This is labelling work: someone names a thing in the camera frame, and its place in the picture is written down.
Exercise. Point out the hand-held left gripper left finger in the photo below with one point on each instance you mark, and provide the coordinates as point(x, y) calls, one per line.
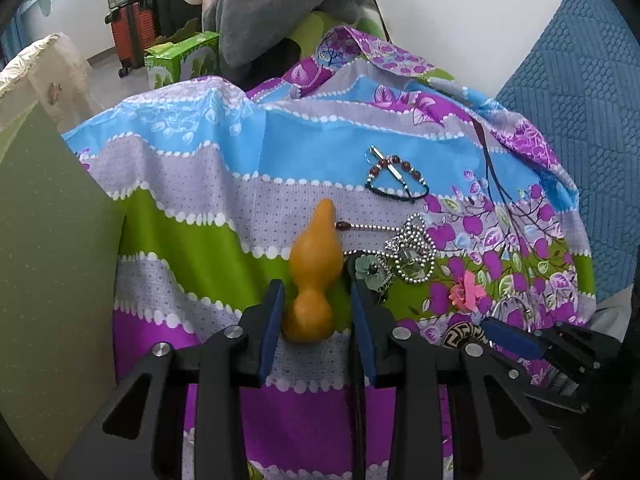
point(270, 327)

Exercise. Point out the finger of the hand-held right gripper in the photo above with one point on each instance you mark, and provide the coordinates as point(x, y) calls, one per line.
point(515, 338)
point(545, 385)

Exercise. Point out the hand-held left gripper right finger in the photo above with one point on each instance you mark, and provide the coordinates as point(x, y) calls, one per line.
point(363, 332)

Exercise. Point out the black gold patterned bangle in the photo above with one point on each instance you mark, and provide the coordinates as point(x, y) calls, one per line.
point(457, 337)

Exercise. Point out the green flower ornament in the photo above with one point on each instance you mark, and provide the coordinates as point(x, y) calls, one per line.
point(372, 272)

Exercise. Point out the pink flower hair clip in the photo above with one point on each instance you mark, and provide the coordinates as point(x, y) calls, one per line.
point(467, 292)

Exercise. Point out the orange gourd pendant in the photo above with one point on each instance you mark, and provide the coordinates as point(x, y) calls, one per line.
point(312, 260)

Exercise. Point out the silver pin pendant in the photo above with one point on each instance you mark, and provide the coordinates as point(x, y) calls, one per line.
point(387, 160)

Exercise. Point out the green cardboard jewelry box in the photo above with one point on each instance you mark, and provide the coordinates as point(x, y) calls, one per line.
point(55, 260)

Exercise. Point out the colourful floral printed cloth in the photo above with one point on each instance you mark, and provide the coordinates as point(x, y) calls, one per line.
point(210, 200)

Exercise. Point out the blue quilted cover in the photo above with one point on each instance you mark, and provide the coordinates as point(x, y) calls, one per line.
point(580, 110)

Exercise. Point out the green printed carton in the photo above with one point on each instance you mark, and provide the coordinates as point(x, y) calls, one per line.
point(175, 57)

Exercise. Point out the green cushion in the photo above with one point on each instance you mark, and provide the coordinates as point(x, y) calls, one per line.
point(312, 27)

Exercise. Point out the grey fleece blanket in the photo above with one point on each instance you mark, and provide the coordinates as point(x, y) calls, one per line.
point(280, 10)

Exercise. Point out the red suitcase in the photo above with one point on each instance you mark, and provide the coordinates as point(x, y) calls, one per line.
point(132, 35)

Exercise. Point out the beige lace cloth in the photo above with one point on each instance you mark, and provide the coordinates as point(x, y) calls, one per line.
point(45, 75)

